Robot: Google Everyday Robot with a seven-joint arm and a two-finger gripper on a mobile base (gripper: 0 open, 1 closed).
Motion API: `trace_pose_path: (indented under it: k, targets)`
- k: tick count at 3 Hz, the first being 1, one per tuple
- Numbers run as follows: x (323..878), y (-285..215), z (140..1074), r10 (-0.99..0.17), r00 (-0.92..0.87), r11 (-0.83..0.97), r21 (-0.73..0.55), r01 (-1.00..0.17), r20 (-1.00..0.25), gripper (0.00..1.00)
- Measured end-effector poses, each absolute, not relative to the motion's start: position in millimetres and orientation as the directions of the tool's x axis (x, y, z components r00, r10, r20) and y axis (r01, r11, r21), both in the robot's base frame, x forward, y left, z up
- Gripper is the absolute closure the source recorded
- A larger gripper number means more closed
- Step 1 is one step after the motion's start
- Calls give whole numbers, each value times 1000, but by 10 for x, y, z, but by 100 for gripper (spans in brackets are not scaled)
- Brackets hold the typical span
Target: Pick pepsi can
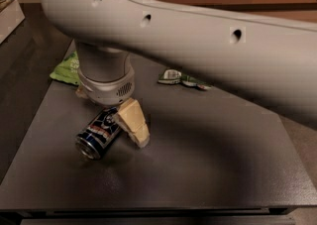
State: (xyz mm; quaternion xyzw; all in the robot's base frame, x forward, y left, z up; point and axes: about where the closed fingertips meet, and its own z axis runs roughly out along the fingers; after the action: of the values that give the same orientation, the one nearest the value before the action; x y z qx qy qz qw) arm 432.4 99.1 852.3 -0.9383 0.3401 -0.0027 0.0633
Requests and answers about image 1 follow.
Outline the white box on left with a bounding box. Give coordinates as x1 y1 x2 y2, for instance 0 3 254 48
0 0 25 44

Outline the blue pepsi can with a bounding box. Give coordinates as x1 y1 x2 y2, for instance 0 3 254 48
75 107 122 160

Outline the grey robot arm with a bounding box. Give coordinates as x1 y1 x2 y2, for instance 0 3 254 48
42 0 317 128

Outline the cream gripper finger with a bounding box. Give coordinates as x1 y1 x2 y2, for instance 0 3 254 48
113 98 150 148
75 85 88 99

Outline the green chip bag flat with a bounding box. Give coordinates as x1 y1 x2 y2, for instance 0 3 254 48
50 52 80 86

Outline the crumpled green chip bag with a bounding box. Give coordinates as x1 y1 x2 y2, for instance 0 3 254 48
158 68 211 90

